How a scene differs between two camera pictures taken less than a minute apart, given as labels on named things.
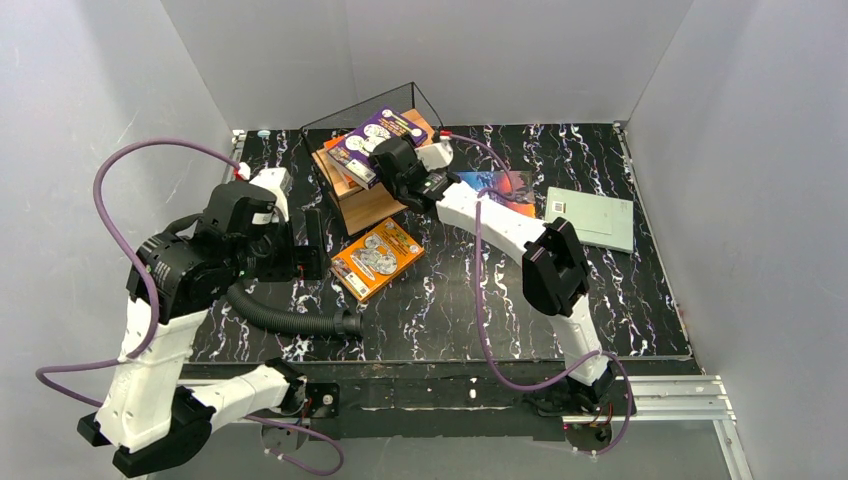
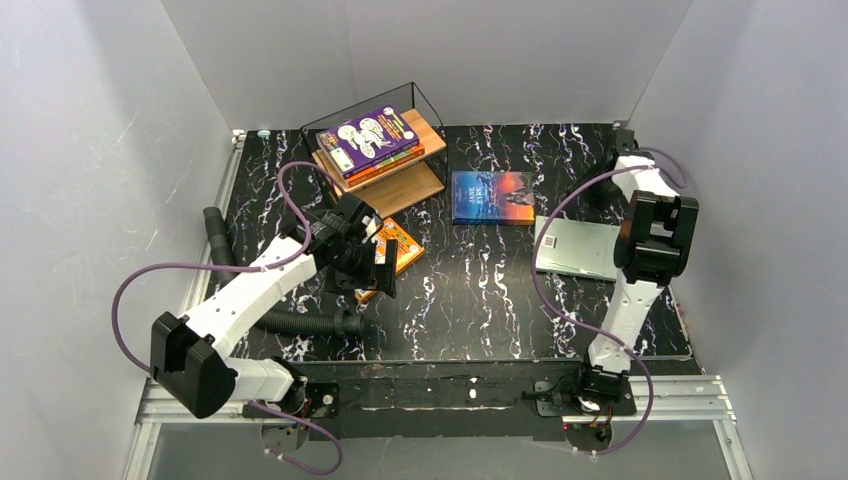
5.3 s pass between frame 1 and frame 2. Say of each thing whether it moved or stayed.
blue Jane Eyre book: stayed
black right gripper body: moved
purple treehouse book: moved
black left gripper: moved
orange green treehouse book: moved
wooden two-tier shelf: stayed
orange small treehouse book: stayed
